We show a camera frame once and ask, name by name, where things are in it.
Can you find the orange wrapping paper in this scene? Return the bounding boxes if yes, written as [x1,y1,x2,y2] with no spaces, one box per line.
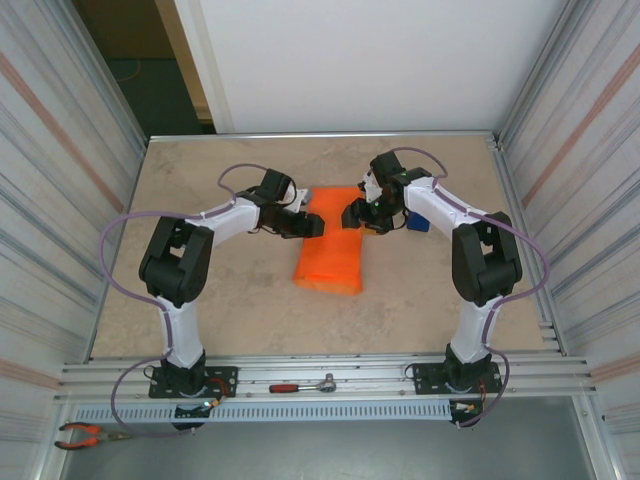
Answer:
[292,185,375,297]

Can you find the blue tape dispenser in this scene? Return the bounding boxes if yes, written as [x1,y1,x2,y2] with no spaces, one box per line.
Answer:
[405,210,432,234]

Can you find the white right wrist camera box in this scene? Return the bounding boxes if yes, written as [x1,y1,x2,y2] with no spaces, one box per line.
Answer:
[358,169,384,204]

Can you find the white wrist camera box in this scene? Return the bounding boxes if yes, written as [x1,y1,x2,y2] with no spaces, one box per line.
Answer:
[358,169,384,204]
[282,185,315,209]

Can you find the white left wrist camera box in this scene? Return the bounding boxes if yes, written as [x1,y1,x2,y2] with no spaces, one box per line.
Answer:
[282,185,315,209]

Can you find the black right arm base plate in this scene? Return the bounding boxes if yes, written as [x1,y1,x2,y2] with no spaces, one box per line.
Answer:
[413,360,504,396]

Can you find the red handled ratchet wrench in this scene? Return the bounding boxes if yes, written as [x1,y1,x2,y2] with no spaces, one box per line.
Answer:
[268,372,340,395]

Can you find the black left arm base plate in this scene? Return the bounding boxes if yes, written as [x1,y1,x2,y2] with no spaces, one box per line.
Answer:
[148,365,239,400]

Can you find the white door frame post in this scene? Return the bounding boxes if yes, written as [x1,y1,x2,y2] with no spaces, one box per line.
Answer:
[172,0,236,135]

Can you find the white slotted cable duct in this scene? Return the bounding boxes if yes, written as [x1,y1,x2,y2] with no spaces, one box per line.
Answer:
[73,399,454,424]

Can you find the red power wire yellow connector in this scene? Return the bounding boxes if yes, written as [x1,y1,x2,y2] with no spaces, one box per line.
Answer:
[202,377,237,409]
[452,382,489,416]

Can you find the orange handled pliers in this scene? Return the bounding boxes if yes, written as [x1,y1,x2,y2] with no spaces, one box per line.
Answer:
[53,422,129,451]

